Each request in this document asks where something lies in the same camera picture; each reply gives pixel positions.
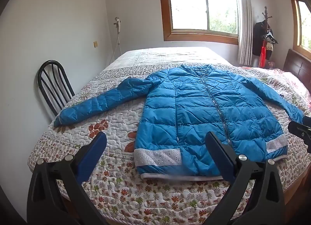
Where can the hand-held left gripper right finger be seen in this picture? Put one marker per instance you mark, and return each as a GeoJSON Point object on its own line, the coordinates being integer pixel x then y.
{"type": "Point", "coordinates": [218, 157]}

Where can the white wall-mounted device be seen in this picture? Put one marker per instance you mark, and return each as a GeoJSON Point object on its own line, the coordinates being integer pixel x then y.
{"type": "Point", "coordinates": [117, 23]}

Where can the floral quilted bedspread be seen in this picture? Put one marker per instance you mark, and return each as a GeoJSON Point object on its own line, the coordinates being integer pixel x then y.
{"type": "Point", "coordinates": [116, 191]}

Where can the narrow wooden framed window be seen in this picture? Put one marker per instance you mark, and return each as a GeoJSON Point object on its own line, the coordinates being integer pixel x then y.
{"type": "Point", "coordinates": [295, 21]}

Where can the small pink object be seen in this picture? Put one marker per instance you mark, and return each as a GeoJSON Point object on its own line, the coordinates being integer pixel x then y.
{"type": "Point", "coordinates": [272, 64]}

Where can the wooden coat rack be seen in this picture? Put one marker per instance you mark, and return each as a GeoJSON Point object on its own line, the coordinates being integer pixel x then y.
{"type": "Point", "coordinates": [266, 13]}

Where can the black hanging garment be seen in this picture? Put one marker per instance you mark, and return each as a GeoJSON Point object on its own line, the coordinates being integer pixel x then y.
{"type": "Point", "coordinates": [257, 38]}

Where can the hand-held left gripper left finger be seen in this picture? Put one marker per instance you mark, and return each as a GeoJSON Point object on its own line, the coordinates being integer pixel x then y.
{"type": "Point", "coordinates": [91, 152]}

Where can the clothes hanger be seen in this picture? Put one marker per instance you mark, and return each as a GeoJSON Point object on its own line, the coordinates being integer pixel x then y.
{"type": "Point", "coordinates": [271, 37]}

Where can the white curtain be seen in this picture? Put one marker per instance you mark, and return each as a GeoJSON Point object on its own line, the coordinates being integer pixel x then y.
{"type": "Point", "coordinates": [245, 33]}

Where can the blue puffer jacket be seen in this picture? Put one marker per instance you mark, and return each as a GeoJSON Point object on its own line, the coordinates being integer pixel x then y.
{"type": "Point", "coordinates": [194, 118]}

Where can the red hanging garment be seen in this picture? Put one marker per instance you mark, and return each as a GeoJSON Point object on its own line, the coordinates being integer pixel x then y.
{"type": "Point", "coordinates": [262, 55]}

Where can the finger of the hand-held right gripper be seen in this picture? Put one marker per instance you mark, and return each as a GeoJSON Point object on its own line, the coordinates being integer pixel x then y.
{"type": "Point", "coordinates": [302, 134]}

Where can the black metal chair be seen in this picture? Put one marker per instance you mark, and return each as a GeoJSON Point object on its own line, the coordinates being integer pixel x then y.
{"type": "Point", "coordinates": [52, 61]}

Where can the dark wooden headboard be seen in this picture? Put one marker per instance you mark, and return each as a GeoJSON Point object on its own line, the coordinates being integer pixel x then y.
{"type": "Point", "coordinates": [296, 62]}

